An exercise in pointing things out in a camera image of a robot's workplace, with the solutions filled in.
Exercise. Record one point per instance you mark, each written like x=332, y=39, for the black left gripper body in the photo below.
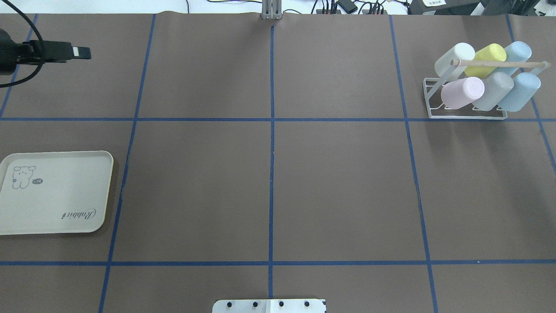
x=52, y=48

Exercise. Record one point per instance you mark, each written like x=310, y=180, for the light blue plastic cup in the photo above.
x=517, y=51

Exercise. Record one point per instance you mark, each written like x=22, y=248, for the white wire cup rack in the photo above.
x=433, y=86

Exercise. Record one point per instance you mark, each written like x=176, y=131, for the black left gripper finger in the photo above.
x=59, y=52

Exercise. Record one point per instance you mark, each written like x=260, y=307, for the cream plastic tray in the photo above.
x=54, y=192

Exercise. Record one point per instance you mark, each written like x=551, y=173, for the grey plastic cup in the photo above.
x=496, y=87

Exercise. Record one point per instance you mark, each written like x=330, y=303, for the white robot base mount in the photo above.
x=270, y=306

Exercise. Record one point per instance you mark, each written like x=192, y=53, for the pale green plastic cup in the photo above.
x=460, y=51

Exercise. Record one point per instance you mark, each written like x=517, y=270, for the aluminium frame post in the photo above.
x=271, y=9

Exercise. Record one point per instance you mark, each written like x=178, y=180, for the yellow plastic cup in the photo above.
x=492, y=52

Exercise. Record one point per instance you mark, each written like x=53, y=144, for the pink plastic cup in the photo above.
x=459, y=93

